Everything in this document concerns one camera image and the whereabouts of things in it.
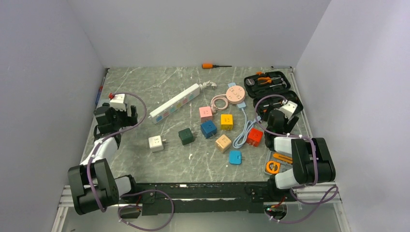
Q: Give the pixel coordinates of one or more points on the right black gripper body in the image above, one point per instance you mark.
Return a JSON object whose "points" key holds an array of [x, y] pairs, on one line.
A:
{"points": [[288, 127]]}

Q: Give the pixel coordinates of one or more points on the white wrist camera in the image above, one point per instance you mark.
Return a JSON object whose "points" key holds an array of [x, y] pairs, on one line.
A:
{"points": [[118, 102], [288, 108]]}

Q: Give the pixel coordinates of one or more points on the dark blue cube adapter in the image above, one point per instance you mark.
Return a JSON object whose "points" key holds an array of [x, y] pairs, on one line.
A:
{"points": [[208, 129]]}

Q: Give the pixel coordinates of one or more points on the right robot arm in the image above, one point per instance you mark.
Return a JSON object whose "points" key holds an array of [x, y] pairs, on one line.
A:
{"points": [[311, 159]]}

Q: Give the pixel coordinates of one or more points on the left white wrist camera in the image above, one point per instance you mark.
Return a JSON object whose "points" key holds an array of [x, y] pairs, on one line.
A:
{"points": [[118, 102]]}

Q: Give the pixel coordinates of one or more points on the grey tool tray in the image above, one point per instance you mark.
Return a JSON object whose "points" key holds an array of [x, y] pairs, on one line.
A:
{"points": [[284, 160]]}

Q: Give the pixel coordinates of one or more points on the wooden cube plug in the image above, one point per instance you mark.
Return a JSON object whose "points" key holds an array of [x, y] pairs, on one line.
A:
{"points": [[223, 143]]}

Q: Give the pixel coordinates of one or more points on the orange tape measure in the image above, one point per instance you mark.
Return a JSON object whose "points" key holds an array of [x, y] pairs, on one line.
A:
{"points": [[272, 167]]}

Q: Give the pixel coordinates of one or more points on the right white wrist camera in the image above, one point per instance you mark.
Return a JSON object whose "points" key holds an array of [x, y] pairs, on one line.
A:
{"points": [[288, 108]]}

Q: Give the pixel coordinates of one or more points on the pink plug adapter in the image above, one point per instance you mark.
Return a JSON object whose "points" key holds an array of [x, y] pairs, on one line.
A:
{"points": [[205, 113]]}

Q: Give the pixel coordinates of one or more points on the black tool case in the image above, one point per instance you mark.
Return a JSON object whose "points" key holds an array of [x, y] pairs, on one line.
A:
{"points": [[268, 83]]}

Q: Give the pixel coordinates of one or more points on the red cube adapter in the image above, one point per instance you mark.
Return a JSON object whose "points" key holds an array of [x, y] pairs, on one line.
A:
{"points": [[254, 137]]}

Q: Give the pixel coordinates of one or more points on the small blue plug adapter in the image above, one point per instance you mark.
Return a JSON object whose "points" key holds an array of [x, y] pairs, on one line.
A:
{"points": [[235, 157]]}

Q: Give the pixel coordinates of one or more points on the white cube plug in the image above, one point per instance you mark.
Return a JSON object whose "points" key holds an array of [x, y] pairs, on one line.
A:
{"points": [[156, 143]]}

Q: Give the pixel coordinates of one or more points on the blue red pen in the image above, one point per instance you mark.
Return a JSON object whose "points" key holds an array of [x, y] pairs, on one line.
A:
{"points": [[99, 91]]}

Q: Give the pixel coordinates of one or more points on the green cube plug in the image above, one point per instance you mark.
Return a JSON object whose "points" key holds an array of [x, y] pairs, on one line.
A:
{"points": [[186, 136]]}

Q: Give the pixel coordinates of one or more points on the orange handled screwdriver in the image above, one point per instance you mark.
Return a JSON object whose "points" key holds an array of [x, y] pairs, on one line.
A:
{"points": [[211, 66]]}

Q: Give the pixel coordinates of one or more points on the blue power strip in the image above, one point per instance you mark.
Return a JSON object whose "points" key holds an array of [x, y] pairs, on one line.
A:
{"points": [[241, 105]]}

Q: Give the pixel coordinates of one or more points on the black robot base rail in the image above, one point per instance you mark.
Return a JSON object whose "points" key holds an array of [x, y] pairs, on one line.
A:
{"points": [[206, 197]]}

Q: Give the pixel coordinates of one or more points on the pink round plug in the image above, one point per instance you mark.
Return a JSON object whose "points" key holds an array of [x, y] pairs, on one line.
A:
{"points": [[235, 94]]}

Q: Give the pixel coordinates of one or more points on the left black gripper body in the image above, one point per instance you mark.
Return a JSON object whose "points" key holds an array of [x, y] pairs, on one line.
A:
{"points": [[121, 119]]}

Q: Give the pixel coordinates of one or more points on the yellow plug adapter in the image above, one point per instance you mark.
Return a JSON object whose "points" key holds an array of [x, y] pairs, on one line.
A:
{"points": [[226, 122]]}

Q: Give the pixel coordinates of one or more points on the white power strip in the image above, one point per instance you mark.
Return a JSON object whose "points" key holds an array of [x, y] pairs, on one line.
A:
{"points": [[175, 103]]}

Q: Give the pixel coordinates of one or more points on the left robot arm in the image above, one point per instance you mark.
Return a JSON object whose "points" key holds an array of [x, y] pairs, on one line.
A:
{"points": [[93, 186]]}

